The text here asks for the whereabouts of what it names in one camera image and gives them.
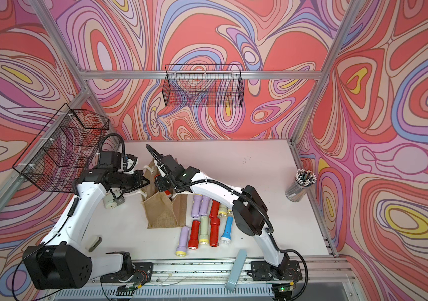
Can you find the left wire basket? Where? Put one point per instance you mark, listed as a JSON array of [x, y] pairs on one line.
[[64, 147]]

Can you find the grey blue bar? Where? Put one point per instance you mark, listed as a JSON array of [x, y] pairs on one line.
[[236, 271]]

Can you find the small green white device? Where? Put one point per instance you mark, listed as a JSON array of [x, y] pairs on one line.
[[113, 199]]

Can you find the purple flashlight top left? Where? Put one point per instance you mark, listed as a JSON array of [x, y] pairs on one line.
[[197, 200]]

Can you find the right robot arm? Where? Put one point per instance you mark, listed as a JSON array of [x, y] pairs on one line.
[[250, 216]]

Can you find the green flashlight top row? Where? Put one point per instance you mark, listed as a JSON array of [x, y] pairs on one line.
[[223, 211]]

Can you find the burlap tote bag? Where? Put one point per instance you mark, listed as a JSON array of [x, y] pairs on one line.
[[160, 210]]

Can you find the green flashlight bottom row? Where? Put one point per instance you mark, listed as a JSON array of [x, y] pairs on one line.
[[204, 232]]

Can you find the blue flashlight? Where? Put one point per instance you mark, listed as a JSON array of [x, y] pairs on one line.
[[226, 236]]

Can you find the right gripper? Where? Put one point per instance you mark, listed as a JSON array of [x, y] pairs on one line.
[[160, 184]]

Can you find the red flashlight top row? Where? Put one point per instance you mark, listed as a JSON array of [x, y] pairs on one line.
[[214, 209]]

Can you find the red flashlight bottom left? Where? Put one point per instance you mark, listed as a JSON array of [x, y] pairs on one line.
[[194, 235]]

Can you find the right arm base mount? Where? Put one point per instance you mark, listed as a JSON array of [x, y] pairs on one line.
[[263, 271]]

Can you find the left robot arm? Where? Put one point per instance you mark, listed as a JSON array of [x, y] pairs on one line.
[[59, 261]]

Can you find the red flashlight bottom middle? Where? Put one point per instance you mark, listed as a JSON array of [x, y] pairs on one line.
[[214, 231]]

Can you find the back wire basket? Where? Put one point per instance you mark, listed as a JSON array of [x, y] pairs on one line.
[[203, 85]]

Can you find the green flashlight row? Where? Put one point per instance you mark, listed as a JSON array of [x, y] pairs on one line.
[[204, 232], [223, 211]]

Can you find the wire basket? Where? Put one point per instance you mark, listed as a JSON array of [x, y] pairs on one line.
[[64, 147], [203, 85]]

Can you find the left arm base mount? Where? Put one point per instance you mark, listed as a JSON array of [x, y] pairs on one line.
[[139, 272]]

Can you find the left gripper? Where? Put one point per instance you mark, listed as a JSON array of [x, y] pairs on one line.
[[138, 175]]

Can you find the purple flashlight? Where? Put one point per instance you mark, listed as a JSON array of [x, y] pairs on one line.
[[205, 205], [197, 200], [181, 250]]

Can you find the purple flashlight bottom left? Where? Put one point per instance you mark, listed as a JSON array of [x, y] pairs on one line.
[[181, 250]]

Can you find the cup of pens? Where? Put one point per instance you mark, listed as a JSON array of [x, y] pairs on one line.
[[303, 180]]

